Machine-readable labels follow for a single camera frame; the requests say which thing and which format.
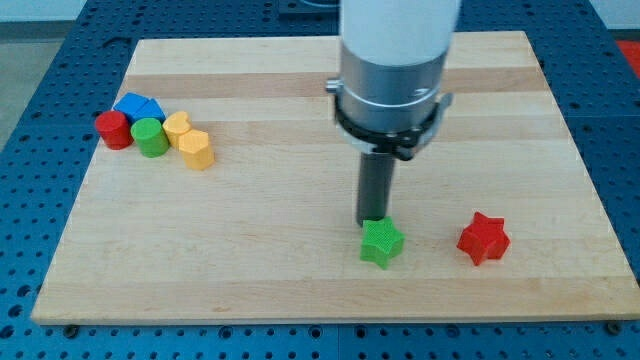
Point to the light wooden board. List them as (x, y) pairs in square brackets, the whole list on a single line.
[(268, 235)]

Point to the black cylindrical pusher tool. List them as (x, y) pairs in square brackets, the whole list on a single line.
[(374, 185)]

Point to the yellow heart block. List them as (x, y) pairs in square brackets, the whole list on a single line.
[(176, 125)]

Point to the red cylinder block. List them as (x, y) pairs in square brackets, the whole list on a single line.
[(113, 127)]

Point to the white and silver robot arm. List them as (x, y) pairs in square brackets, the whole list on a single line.
[(387, 93)]

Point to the blue triangle block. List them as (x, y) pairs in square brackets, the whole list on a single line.
[(151, 109)]

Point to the yellow hexagon block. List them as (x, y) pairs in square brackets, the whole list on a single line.
[(196, 150)]

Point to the red star block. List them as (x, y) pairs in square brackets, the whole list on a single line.
[(484, 238)]

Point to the green star block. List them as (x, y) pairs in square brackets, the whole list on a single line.
[(381, 242)]

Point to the blue cube block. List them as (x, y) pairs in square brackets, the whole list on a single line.
[(129, 104)]

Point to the green cylinder block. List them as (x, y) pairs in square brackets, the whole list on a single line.
[(150, 137)]

